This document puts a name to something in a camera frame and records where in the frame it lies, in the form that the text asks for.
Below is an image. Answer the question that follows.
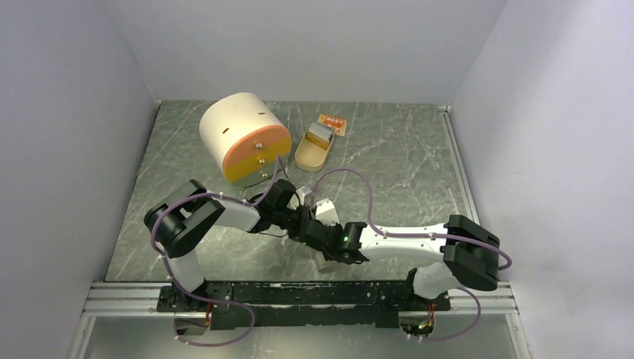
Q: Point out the gold oval tray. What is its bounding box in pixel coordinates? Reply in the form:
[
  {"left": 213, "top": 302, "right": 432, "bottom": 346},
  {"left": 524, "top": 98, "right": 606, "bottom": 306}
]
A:
[{"left": 295, "top": 132, "right": 334, "bottom": 172}]

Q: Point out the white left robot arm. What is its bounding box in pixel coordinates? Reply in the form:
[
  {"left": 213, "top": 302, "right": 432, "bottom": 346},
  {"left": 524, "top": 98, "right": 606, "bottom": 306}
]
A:
[{"left": 144, "top": 179, "right": 301, "bottom": 311}]

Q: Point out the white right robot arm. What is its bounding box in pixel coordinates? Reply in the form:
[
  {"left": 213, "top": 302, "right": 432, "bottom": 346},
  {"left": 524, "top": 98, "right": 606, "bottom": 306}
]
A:
[{"left": 289, "top": 215, "right": 502, "bottom": 310}]

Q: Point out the cream cylindrical drawer box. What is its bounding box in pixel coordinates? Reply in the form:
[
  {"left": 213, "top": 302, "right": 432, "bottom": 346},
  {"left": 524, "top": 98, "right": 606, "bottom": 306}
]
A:
[{"left": 199, "top": 92, "right": 292, "bottom": 188}]

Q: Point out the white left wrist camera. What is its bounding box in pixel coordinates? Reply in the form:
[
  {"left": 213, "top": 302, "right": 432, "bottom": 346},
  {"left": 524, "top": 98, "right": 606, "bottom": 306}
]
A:
[{"left": 296, "top": 185, "right": 313, "bottom": 200}]

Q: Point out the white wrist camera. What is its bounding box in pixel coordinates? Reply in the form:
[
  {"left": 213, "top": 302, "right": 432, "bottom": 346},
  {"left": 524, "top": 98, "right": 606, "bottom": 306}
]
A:
[
  {"left": 315, "top": 198, "right": 340, "bottom": 227},
  {"left": 296, "top": 185, "right": 313, "bottom": 200}
]

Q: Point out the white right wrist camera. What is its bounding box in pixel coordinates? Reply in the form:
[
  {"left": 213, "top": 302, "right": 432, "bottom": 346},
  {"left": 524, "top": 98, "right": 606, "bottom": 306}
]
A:
[{"left": 315, "top": 198, "right": 340, "bottom": 227}]

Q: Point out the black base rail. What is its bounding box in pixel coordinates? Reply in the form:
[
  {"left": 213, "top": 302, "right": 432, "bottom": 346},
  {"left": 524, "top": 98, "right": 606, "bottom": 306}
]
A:
[{"left": 156, "top": 280, "right": 451, "bottom": 331}]

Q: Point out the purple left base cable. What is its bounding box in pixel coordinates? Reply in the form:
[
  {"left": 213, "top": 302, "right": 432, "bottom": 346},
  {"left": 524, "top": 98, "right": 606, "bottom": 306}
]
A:
[{"left": 172, "top": 297, "right": 256, "bottom": 348}]

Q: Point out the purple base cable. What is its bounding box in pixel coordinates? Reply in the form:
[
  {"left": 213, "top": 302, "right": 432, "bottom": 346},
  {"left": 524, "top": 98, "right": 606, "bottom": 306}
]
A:
[
  {"left": 403, "top": 287, "right": 482, "bottom": 344},
  {"left": 172, "top": 297, "right": 256, "bottom": 348}
]

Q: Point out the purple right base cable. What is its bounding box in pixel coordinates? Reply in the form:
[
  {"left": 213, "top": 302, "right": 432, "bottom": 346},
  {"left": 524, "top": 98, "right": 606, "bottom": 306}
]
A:
[{"left": 403, "top": 287, "right": 482, "bottom": 344}]

